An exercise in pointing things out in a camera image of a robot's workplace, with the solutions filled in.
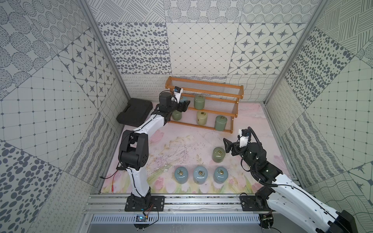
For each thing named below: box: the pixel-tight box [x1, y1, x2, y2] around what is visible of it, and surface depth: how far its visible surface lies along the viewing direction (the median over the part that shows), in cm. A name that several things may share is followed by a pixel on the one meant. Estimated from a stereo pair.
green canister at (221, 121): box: [214, 115, 228, 132], surface depth 100 cm
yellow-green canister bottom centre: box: [196, 111, 208, 126], surface depth 103 cm
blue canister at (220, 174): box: [213, 166, 229, 184], surface depth 79 cm
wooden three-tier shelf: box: [165, 76, 245, 134], surface depth 100 cm
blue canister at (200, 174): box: [193, 166, 209, 185], surface depth 78 cm
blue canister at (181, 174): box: [174, 166, 189, 184], surface depth 79 cm
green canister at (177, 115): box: [171, 110, 183, 121], surface depth 107 cm
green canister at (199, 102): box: [193, 95, 206, 111], surface depth 95 cm
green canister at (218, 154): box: [211, 146, 226, 164], surface depth 87 cm
